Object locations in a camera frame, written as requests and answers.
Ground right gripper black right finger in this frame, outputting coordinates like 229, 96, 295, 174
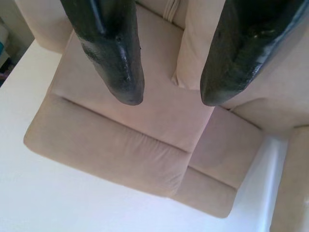
199, 0, 309, 106

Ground beige fabric sofa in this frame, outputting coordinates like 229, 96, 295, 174
14, 0, 309, 219

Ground beige piped pillow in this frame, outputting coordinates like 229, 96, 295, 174
170, 0, 233, 91

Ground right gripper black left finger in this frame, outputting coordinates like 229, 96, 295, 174
60, 0, 145, 106

